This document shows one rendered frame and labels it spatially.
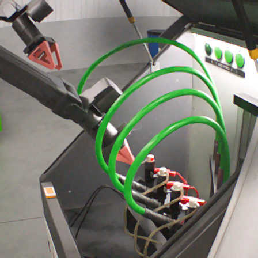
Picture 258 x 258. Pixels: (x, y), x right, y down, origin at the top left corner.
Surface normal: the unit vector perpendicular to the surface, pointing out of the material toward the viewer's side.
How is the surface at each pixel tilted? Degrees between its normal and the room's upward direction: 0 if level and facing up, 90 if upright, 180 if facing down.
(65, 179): 90
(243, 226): 76
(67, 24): 90
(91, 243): 0
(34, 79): 107
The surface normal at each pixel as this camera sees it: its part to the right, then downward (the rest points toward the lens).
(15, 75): 0.33, 0.66
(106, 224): 0.00, -0.94
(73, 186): 0.33, 0.33
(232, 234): -0.92, -0.11
